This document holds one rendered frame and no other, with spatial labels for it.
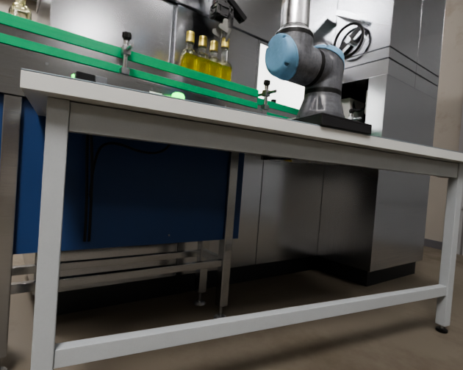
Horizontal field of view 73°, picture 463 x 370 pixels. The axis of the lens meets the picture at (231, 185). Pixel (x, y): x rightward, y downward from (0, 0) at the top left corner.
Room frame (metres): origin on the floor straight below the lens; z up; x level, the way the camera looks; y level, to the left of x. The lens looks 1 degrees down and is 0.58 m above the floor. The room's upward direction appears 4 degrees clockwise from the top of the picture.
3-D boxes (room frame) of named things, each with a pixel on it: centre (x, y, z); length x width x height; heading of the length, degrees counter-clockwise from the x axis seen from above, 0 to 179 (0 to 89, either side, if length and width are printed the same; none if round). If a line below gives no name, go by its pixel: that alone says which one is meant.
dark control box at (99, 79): (0.88, 0.42, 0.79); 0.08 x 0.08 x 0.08; 37
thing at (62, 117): (1.00, -0.28, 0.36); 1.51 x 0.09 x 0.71; 117
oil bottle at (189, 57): (1.29, 0.21, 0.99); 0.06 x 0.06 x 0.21; 36
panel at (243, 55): (1.66, -0.06, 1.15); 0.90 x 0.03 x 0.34; 127
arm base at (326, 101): (1.01, -0.27, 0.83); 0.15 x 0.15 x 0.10
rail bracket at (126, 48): (0.97, 0.35, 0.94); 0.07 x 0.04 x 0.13; 37
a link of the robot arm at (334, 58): (1.01, -0.27, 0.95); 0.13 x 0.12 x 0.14; 121
